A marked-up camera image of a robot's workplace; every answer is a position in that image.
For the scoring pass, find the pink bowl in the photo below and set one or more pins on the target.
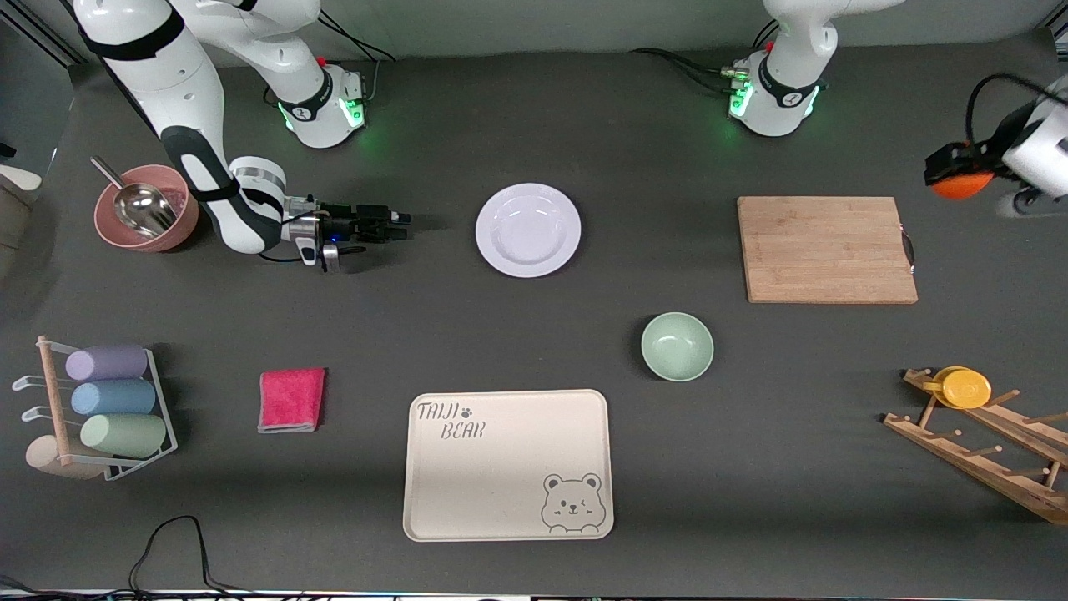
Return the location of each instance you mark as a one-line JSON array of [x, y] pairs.
[[175, 234]]

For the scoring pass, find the light green bowl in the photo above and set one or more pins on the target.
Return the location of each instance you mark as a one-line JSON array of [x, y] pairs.
[[677, 346]]

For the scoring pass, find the blue cup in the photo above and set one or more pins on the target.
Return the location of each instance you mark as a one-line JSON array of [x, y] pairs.
[[113, 397]]

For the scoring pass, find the orange fruit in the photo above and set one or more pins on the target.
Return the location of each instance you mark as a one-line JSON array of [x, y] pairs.
[[959, 187]]

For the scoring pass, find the metal scoop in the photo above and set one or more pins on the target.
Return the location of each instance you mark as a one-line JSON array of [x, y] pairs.
[[142, 209]]

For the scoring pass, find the wooden cutting board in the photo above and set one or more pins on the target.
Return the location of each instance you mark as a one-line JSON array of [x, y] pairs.
[[822, 250]]

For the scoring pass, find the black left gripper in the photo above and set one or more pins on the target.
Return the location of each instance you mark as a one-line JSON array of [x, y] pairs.
[[990, 148]]

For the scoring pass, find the beige rounded object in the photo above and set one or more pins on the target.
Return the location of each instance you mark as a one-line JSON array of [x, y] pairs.
[[21, 178]]

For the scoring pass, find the cream tray with bear print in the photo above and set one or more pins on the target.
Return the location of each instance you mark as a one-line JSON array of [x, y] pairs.
[[492, 476]]

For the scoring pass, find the beige cup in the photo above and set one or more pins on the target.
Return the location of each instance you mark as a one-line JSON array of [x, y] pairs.
[[42, 457]]

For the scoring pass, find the white round plate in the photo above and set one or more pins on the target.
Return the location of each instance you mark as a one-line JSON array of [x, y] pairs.
[[527, 229]]

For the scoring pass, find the yellow cup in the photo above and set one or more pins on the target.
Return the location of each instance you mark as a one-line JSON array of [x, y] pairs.
[[964, 388]]

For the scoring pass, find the green cup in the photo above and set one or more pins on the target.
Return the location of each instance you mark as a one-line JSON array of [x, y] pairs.
[[123, 435]]

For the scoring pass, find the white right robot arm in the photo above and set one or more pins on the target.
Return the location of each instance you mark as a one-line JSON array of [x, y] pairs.
[[150, 83]]

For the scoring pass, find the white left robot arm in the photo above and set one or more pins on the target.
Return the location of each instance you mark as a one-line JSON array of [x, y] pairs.
[[788, 92]]

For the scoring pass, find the wooden peg drying rack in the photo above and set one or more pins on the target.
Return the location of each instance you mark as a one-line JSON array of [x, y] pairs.
[[984, 463]]

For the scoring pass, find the pink folded cloth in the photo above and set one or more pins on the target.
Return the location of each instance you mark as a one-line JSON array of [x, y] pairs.
[[291, 399]]

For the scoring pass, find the purple cup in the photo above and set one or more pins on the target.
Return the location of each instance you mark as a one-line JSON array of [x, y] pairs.
[[107, 362]]

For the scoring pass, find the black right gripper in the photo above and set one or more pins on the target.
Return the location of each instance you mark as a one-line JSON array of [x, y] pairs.
[[340, 226]]

